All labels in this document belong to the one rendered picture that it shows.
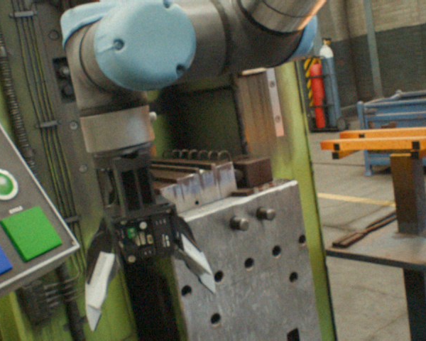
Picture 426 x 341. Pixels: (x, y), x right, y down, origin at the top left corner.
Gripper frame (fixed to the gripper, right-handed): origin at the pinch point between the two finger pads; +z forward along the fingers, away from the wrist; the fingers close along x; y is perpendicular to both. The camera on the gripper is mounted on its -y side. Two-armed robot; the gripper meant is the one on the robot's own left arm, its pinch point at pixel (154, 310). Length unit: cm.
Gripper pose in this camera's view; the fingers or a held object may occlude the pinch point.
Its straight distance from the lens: 64.4
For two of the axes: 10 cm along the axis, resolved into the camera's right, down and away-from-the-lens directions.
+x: 9.3, -2.2, 2.9
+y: 3.2, 1.0, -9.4
